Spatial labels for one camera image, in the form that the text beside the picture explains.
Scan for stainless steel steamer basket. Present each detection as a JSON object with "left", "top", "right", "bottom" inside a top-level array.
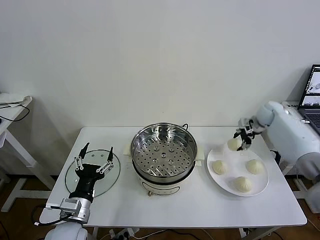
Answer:
[{"left": 130, "top": 122, "right": 198, "bottom": 183}]

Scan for round glass pot lid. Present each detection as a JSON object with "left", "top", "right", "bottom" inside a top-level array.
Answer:
[{"left": 64, "top": 149, "right": 122, "bottom": 199}]

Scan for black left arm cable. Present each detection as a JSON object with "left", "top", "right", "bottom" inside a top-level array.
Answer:
[{"left": 33, "top": 204, "right": 73, "bottom": 226}]

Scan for white steamed baozi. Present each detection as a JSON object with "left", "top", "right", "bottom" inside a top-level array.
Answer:
[
  {"left": 211, "top": 159, "right": 229, "bottom": 176},
  {"left": 246, "top": 159, "right": 265, "bottom": 175},
  {"left": 227, "top": 138, "right": 243, "bottom": 152},
  {"left": 232, "top": 176, "right": 253, "bottom": 194}
]

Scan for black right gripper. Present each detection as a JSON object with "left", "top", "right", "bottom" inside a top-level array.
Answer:
[{"left": 233, "top": 127, "right": 256, "bottom": 152}]

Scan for white electric cooker pot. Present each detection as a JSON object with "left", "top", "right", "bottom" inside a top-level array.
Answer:
[{"left": 123, "top": 143, "right": 205, "bottom": 198}]

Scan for black laptop power cable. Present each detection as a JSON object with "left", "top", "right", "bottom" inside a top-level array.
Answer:
[{"left": 269, "top": 149, "right": 282, "bottom": 165}]

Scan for white laptop side table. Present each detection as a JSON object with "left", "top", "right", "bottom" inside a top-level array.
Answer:
[{"left": 278, "top": 101, "right": 320, "bottom": 215}]

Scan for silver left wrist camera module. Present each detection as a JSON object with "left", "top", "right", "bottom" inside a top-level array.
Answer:
[{"left": 45, "top": 198, "right": 81, "bottom": 216}]

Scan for white folded cloth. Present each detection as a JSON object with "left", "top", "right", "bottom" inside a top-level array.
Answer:
[{"left": 0, "top": 92, "right": 33, "bottom": 109}]

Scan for white power strip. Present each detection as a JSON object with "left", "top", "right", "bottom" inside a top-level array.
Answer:
[{"left": 108, "top": 227, "right": 141, "bottom": 239}]

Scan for thin black cable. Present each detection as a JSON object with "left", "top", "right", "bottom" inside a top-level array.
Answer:
[{"left": 0, "top": 103, "right": 31, "bottom": 123}]

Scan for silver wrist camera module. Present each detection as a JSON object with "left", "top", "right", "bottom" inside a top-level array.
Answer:
[
  {"left": 237, "top": 118, "right": 253, "bottom": 135},
  {"left": 45, "top": 198, "right": 81, "bottom": 216}
]

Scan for white round plate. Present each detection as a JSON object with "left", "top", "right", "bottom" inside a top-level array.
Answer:
[{"left": 206, "top": 143, "right": 270, "bottom": 198}]

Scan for white side table with cloth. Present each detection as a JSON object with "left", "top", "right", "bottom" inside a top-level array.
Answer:
[{"left": 0, "top": 96, "right": 60, "bottom": 213}]

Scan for grey open laptop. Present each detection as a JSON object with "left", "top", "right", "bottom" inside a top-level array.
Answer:
[{"left": 298, "top": 64, "right": 320, "bottom": 131}]

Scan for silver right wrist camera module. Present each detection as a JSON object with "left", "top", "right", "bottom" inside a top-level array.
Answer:
[{"left": 237, "top": 118, "right": 253, "bottom": 135}]

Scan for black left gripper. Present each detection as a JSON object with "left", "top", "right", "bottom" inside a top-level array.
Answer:
[{"left": 68, "top": 142, "right": 115, "bottom": 200}]

